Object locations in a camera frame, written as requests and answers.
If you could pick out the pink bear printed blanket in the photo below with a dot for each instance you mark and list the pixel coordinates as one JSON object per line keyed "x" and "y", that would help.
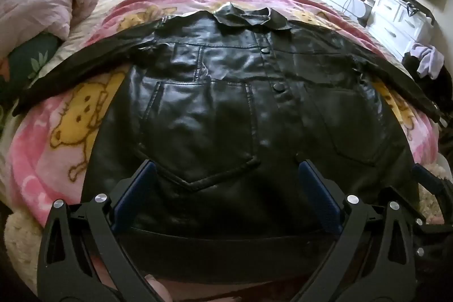
{"x": 46, "y": 160}

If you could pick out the dark clothes heap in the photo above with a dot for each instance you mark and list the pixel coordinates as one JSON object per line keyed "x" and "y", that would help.
{"x": 442, "y": 86}

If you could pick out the black leather jacket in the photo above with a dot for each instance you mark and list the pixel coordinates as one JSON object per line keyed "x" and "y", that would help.
{"x": 212, "y": 104}

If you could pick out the lilac cloth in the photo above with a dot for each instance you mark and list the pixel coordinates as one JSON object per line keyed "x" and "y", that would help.
{"x": 430, "y": 58}

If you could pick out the green floral pillow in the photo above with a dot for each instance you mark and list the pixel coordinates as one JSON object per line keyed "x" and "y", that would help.
{"x": 32, "y": 58}

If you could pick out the cream fleece blanket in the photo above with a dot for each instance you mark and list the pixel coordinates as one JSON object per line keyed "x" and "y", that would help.
{"x": 21, "y": 245}

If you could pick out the white dresser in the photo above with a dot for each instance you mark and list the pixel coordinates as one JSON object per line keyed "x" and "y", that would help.
{"x": 389, "y": 19}

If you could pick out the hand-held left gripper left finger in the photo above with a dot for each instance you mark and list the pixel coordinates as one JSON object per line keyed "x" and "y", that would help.
{"x": 136, "y": 189}

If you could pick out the person's left hand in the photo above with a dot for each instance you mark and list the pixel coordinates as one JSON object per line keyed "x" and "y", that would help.
{"x": 157, "y": 289}

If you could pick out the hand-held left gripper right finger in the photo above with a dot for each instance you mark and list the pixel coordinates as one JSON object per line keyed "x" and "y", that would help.
{"x": 318, "y": 192}

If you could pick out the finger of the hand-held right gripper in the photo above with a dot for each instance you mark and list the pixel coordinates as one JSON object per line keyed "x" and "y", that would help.
{"x": 426, "y": 176}

